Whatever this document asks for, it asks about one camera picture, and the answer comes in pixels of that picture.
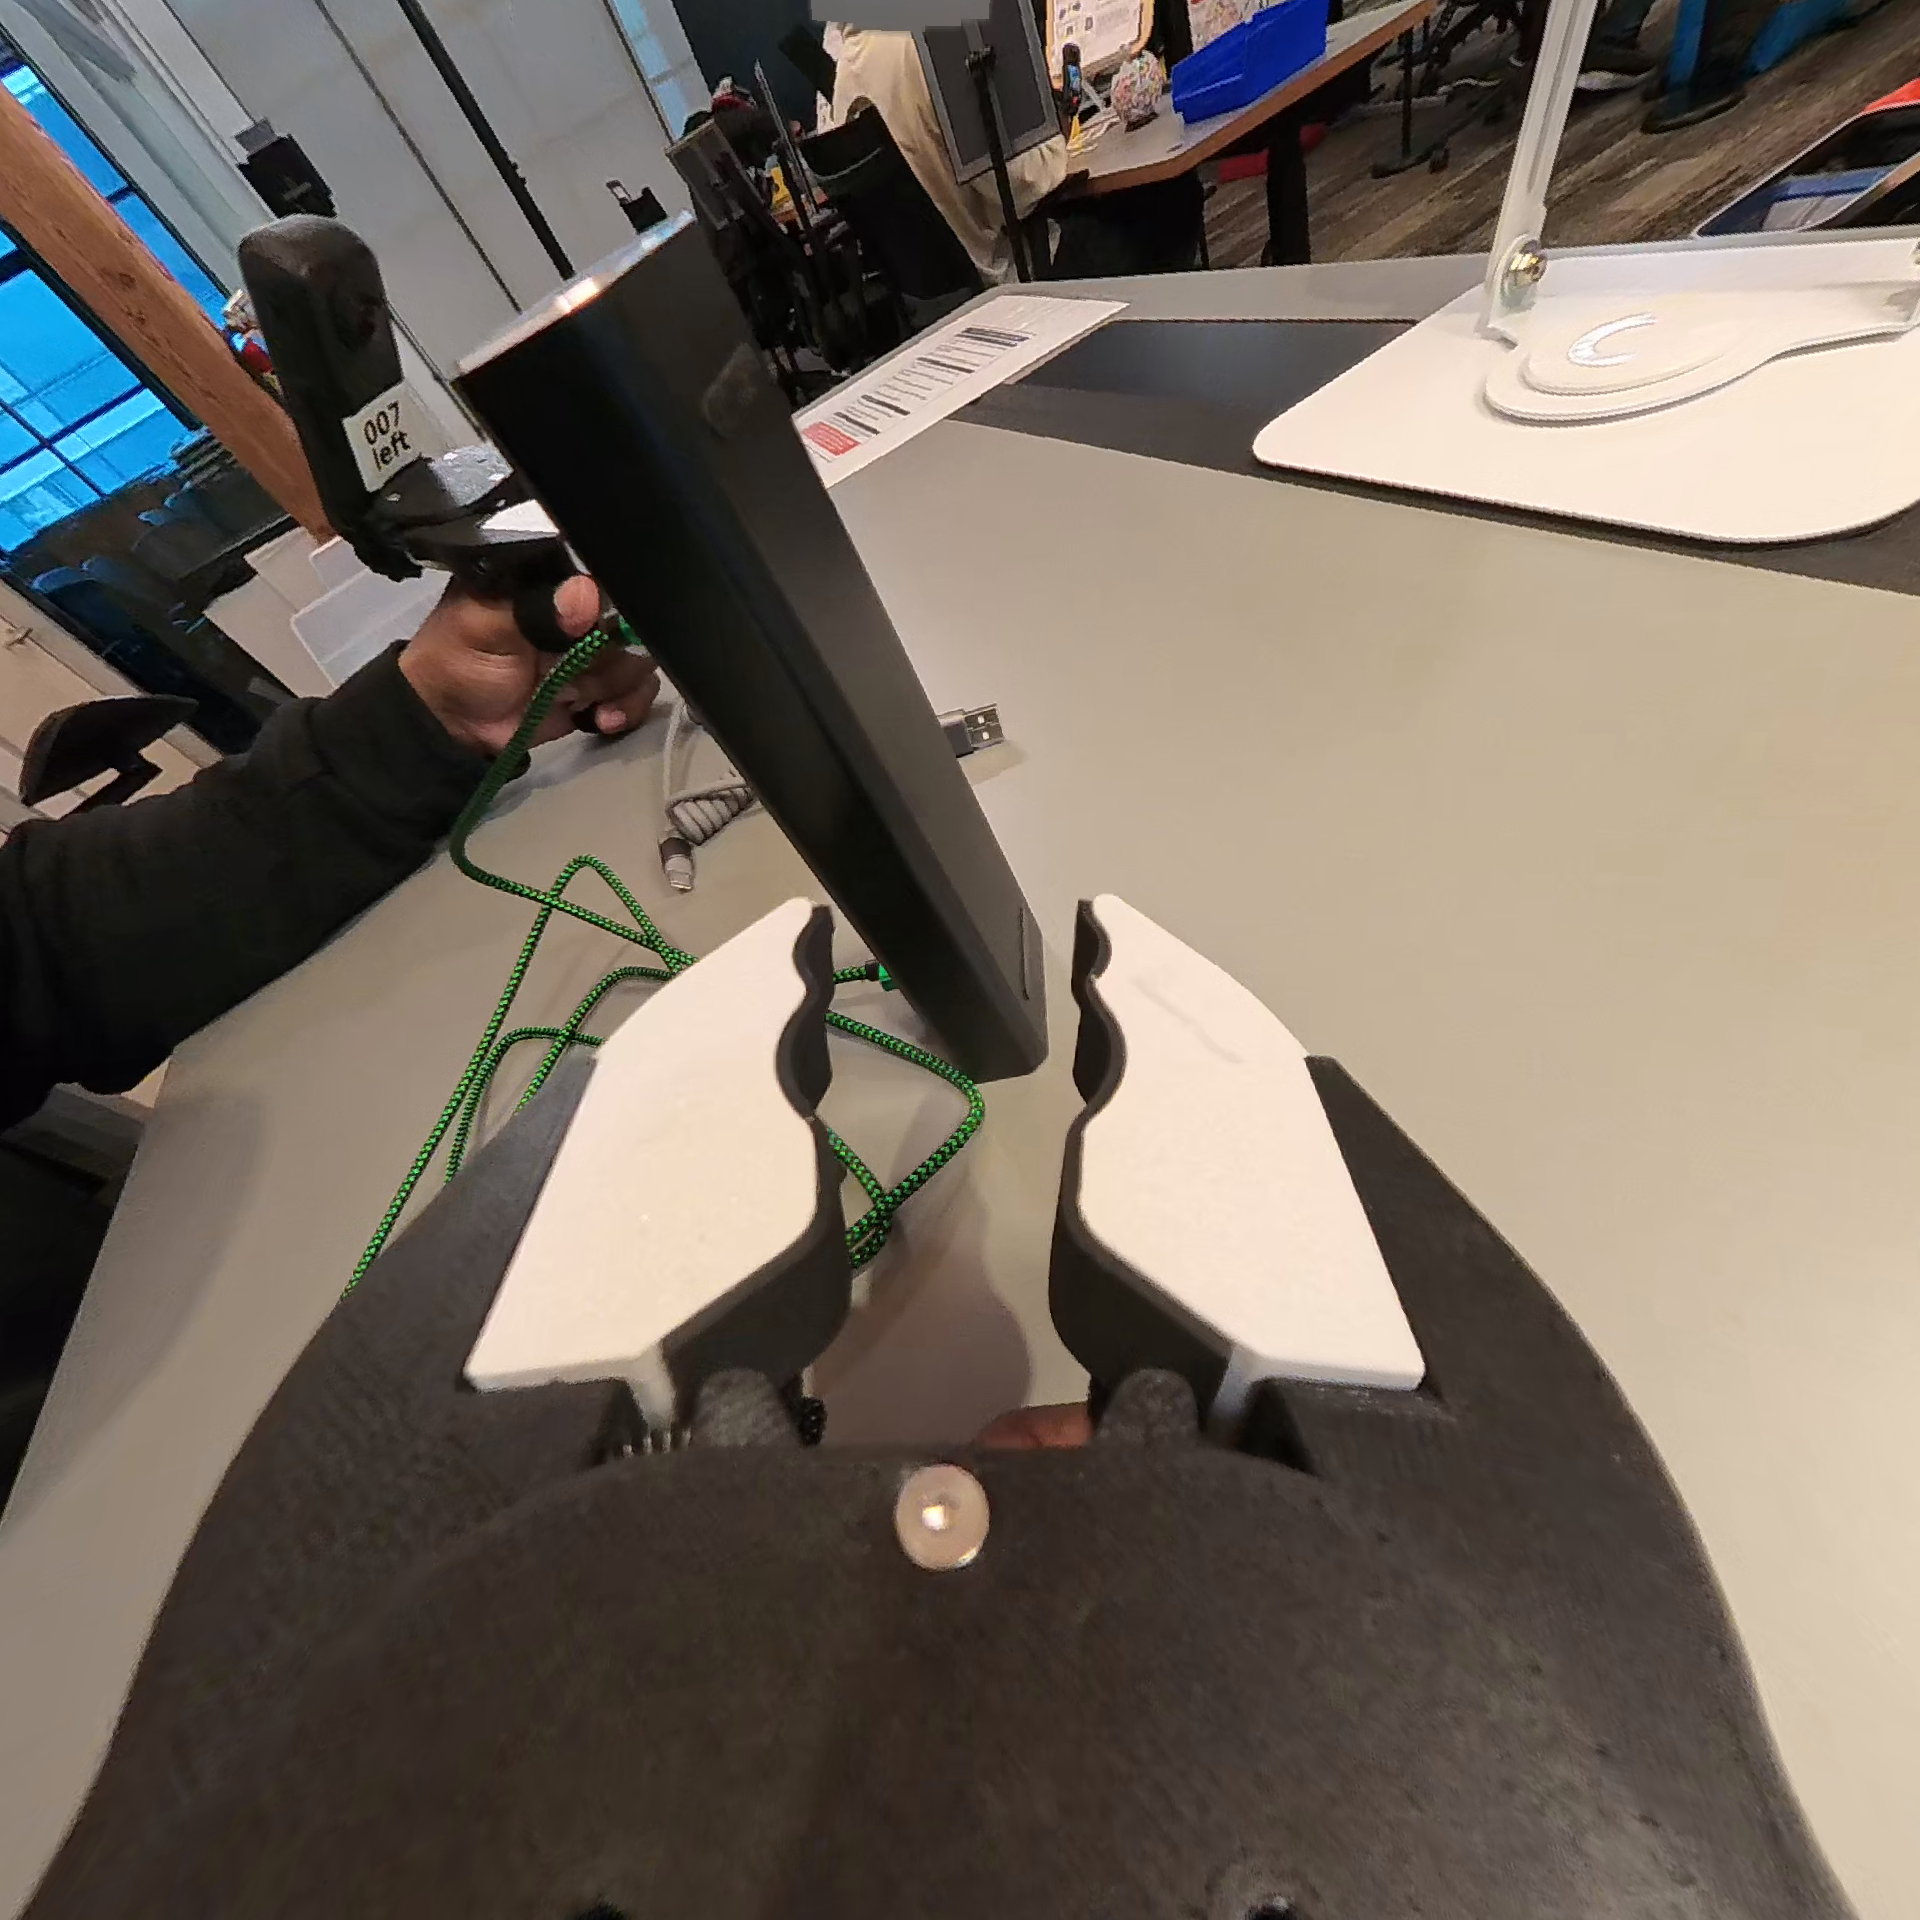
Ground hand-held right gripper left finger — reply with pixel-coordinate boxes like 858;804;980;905
462;899;858;1397

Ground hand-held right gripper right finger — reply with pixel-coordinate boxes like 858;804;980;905
1049;894;1427;1412

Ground black box-shaped USB hub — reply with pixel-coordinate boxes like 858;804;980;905
449;211;1051;1086

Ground green braided cable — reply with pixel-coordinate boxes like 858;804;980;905
343;623;989;1299

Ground grey cable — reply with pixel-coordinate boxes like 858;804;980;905
654;697;1015;903

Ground person's left forearm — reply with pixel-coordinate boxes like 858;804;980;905
0;645;505;1133

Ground grey desk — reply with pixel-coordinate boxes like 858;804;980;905
0;246;1920;1920

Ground person's left hand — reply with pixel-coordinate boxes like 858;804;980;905
397;575;662;761

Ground wooden beam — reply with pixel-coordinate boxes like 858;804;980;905
0;87;338;545

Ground black stand pole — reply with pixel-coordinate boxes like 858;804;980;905
394;0;560;295

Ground printed paper sheet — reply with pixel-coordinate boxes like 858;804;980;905
795;295;1129;481

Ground black chair armrest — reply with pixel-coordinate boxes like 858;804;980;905
19;694;199;819

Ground black office chair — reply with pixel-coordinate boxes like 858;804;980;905
781;112;985;309

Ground grey monitor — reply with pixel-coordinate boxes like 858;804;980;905
912;0;1070;185

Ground wooden edged table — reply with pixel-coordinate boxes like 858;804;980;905
1049;0;1445;270

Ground small blue bins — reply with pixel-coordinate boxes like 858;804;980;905
1170;0;1337;123

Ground grey storage bin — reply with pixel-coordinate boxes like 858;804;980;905
1692;108;1920;242

